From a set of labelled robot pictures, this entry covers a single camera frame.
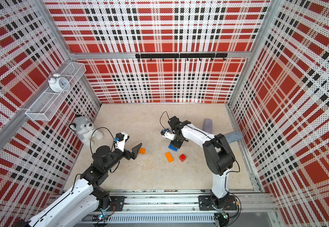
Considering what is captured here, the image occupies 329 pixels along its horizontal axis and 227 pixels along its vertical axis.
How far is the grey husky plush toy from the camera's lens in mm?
851

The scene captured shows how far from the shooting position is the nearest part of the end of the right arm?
27.2 inches

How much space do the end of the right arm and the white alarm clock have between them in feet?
1.91

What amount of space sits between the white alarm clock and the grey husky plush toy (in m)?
0.20

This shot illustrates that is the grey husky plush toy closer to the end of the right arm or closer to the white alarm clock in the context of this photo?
the white alarm clock

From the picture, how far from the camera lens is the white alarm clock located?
703 millimetres

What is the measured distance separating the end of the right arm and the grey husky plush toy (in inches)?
20.7
